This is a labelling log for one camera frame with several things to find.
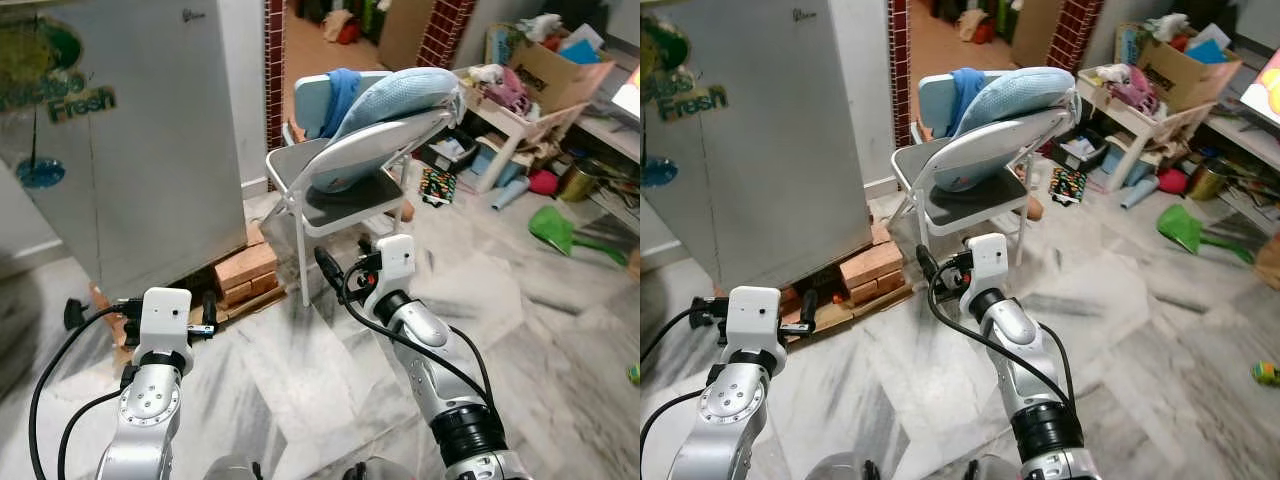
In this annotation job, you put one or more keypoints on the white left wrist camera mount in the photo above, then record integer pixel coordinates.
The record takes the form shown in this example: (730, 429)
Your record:
(165, 315)
(755, 315)

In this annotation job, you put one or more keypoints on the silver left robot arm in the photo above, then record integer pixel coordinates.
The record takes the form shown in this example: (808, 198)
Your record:
(725, 420)
(145, 420)

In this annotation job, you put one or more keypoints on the black storage bin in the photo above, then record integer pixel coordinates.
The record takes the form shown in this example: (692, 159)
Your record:
(452, 150)
(1080, 150)

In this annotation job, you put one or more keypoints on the grey oval board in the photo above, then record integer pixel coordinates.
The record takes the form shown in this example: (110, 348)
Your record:
(380, 150)
(1000, 150)

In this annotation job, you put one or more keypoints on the pink soft toy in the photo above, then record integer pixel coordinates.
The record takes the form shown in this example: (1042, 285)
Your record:
(1135, 90)
(510, 90)

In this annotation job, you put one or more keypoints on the red tiled pillar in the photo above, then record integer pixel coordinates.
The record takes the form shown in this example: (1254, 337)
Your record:
(898, 70)
(445, 30)
(1075, 30)
(274, 70)

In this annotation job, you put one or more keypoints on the red ball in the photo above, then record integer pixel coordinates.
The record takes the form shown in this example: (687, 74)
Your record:
(1174, 182)
(543, 182)

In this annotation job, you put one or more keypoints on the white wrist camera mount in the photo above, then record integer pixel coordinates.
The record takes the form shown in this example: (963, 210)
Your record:
(988, 265)
(393, 265)
(165, 315)
(755, 315)

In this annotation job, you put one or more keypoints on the white fridge door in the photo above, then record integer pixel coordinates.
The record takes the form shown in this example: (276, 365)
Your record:
(150, 150)
(760, 150)

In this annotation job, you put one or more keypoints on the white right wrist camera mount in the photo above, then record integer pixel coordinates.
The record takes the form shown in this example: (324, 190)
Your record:
(988, 265)
(393, 265)

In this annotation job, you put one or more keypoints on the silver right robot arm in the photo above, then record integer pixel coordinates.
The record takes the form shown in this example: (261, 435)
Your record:
(1030, 370)
(440, 370)

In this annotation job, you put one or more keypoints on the blue tube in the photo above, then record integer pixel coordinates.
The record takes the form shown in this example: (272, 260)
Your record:
(1138, 195)
(508, 195)

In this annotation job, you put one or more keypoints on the small white table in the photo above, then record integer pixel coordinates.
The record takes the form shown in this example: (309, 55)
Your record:
(1145, 120)
(520, 120)

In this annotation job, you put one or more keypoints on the grey robot right leg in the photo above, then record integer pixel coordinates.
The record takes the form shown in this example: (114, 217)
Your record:
(372, 470)
(988, 470)

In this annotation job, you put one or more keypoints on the colourful dotted toy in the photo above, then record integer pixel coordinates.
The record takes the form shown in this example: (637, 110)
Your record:
(1067, 185)
(438, 185)

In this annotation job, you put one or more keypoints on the grey metal folding chair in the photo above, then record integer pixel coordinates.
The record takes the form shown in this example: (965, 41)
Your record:
(340, 210)
(965, 205)

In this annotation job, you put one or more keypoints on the green plastic dustpan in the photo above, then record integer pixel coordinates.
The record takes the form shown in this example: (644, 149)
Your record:
(555, 230)
(1183, 228)

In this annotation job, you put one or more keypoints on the brown cardboard box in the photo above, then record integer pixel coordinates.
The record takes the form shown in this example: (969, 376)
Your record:
(1190, 72)
(560, 75)

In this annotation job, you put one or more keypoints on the blue cloth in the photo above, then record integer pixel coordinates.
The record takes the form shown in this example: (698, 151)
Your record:
(345, 95)
(968, 95)

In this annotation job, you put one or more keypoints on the white picture board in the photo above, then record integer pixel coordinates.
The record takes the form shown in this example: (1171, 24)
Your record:
(628, 95)
(1262, 90)

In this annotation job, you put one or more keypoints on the light blue pillow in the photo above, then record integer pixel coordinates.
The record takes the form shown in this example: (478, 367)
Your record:
(400, 95)
(1020, 95)

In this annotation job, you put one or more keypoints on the pale teal cushion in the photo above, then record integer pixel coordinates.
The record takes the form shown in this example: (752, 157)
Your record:
(935, 105)
(312, 105)

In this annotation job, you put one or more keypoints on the red brick stack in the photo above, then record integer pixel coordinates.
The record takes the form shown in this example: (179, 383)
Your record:
(870, 265)
(245, 268)

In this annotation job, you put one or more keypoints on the brass pot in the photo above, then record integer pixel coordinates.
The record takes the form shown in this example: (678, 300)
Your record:
(1208, 180)
(578, 180)

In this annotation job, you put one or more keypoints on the brown cardboard sheet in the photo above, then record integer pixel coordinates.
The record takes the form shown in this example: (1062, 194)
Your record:
(1035, 30)
(405, 30)

